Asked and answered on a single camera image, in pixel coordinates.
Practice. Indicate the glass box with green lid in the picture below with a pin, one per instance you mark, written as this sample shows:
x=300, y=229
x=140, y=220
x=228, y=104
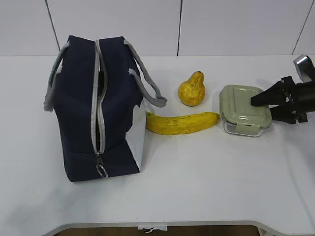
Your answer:
x=239, y=116

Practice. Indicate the yellow banana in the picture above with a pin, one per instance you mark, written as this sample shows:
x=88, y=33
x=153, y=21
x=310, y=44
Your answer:
x=182, y=124

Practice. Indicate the navy and white lunch bag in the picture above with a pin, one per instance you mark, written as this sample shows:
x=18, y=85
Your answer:
x=98, y=91

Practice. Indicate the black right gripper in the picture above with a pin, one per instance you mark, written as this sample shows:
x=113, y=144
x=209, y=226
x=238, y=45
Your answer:
x=301, y=100

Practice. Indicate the white tape on table edge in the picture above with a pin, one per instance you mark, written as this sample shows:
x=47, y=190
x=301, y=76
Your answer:
x=152, y=226

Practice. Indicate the yellow pear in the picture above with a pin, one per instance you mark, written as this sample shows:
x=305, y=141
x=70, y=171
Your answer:
x=192, y=91

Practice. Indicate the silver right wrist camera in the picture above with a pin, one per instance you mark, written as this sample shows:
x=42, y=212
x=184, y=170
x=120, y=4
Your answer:
x=305, y=68

